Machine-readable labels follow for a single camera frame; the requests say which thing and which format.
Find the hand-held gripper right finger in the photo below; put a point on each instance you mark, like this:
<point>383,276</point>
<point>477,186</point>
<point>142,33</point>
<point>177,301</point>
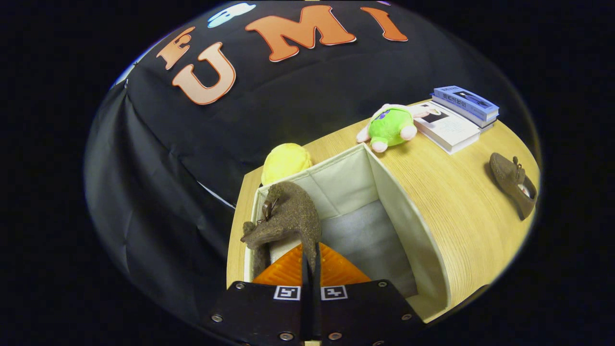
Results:
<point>317,315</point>

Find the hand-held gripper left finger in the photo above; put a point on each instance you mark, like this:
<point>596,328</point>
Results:
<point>304,312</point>

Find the brown fuzzy shoe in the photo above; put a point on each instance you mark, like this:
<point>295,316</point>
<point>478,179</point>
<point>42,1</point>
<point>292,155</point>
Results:
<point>288,216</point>
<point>509,178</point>

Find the beige fabric storage box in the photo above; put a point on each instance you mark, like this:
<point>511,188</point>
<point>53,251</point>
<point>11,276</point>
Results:
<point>346,187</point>

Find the yellow round plush toy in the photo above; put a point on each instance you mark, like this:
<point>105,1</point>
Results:
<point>283,161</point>

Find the green plush toy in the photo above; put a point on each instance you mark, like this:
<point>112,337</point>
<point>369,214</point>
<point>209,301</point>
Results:
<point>391,127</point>

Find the white book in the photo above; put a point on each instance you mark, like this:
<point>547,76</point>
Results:
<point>449,127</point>

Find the blue spine book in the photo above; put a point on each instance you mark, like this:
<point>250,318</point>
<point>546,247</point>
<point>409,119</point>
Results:
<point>468,116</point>

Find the blue cover book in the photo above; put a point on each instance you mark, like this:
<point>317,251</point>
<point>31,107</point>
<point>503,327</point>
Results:
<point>463,98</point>

